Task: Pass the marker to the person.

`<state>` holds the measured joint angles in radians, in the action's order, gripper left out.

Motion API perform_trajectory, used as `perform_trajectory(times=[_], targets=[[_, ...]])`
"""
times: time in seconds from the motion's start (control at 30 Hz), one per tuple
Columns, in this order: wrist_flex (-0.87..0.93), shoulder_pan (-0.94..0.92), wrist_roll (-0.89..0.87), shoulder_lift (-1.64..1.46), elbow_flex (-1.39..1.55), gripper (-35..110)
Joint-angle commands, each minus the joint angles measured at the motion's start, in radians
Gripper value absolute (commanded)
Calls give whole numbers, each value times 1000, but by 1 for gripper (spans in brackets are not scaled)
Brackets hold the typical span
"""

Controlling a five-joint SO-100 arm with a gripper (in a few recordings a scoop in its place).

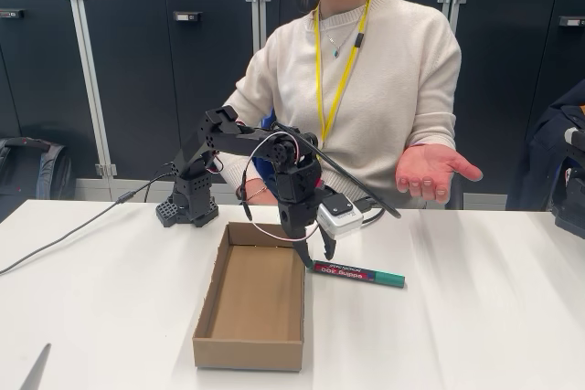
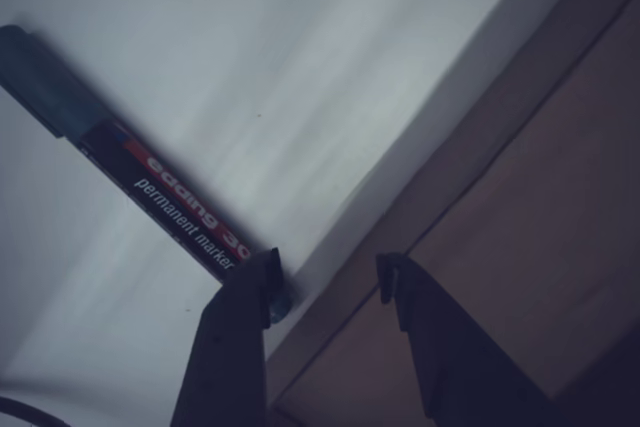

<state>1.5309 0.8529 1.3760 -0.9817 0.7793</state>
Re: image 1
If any green capped marker pen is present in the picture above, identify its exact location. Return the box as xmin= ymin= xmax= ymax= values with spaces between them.
xmin=310 ymin=259 xmax=407 ymax=291

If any person's right forearm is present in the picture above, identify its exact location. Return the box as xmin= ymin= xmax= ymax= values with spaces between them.
xmin=218 ymin=152 xmax=271 ymax=205

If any person's left forearm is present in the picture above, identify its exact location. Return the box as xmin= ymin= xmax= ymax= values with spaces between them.
xmin=404 ymin=104 xmax=459 ymax=154

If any person's right hand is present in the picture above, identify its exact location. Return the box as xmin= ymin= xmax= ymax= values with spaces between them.
xmin=249 ymin=188 xmax=278 ymax=206

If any person's left hand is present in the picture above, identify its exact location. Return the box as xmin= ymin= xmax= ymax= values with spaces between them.
xmin=394 ymin=142 xmax=484 ymax=204

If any open brown cardboard box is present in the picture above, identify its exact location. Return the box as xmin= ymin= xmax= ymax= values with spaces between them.
xmin=191 ymin=221 xmax=306 ymax=374

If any cream knit sweater torso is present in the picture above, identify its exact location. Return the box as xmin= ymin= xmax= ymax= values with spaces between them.
xmin=222 ymin=0 xmax=463 ymax=202

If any dark navy jacket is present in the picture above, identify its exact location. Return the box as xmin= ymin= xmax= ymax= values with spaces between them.
xmin=505 ymin=79 xmax=585 ymax=211

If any grey black backpack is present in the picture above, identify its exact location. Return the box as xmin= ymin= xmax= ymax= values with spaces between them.
xmin=0 ymin=136 xmax=77 ymax=223

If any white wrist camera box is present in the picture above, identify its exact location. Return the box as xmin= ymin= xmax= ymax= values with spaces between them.
xmin=317 ymin=194 xmax=367 ymax=241

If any thin white servo wire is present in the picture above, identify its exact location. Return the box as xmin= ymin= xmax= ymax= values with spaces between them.
xmin=239 ymin=130 xmax=322 ymax=241

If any thick black camera cable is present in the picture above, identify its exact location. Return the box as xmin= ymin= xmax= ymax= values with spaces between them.
xmin=272 ymin=121 xmax=403 ymax=227

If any yellow lanyard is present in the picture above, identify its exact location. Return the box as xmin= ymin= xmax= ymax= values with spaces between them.
xmin=314 ymin=0 xmax=376 ymax=145

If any silver pendant necklace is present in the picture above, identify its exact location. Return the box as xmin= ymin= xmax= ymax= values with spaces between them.
xmin=319 ymin=5 xmax=367 ymax=60

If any grey power cable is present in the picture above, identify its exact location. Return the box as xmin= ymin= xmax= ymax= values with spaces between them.
xmin=0 ymin=174 xmax=177 ymax=277

